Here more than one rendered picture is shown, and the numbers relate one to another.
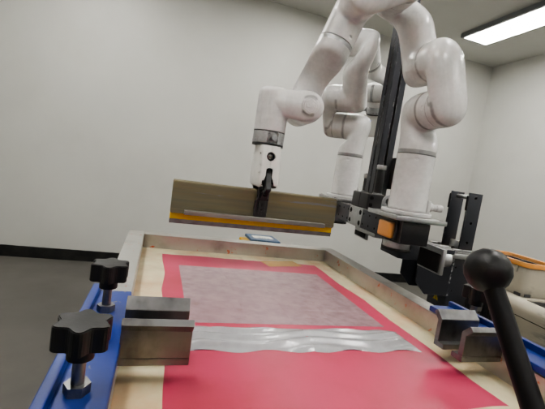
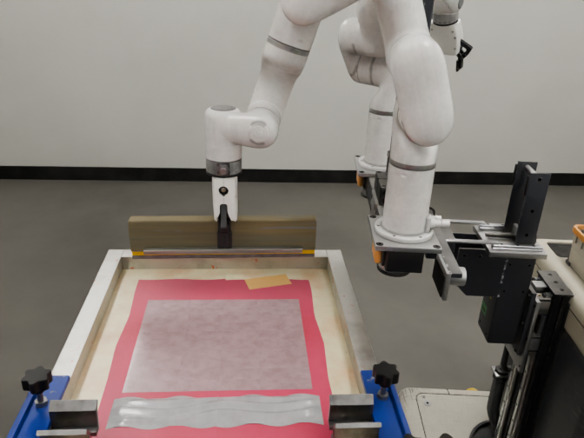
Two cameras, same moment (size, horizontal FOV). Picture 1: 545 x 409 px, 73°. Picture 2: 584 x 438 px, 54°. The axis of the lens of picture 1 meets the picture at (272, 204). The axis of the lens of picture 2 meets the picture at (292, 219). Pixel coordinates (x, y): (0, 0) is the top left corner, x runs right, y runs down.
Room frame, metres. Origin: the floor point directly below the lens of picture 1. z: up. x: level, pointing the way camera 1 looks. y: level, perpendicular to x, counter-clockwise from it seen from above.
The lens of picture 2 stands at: (-0.17, -0.35, 1.67)
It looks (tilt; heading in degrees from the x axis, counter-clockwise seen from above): 25 degrees down; 12
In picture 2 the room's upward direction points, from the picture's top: 3 degrees clockwise
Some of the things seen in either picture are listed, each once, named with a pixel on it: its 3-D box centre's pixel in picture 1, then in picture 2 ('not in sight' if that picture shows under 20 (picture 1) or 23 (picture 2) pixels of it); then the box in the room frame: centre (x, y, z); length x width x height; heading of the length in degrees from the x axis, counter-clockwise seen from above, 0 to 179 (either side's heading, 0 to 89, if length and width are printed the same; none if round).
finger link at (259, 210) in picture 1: (262, 204); (224, 236); (0.87, 0.02, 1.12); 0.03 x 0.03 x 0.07; 17
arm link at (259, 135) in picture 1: (269, 138); (223, 164); (0.89, 0.03, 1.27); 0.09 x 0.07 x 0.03; 17
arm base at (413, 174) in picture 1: (415, 185); (414, 198); (0.98, -0.36, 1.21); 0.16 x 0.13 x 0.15; 102
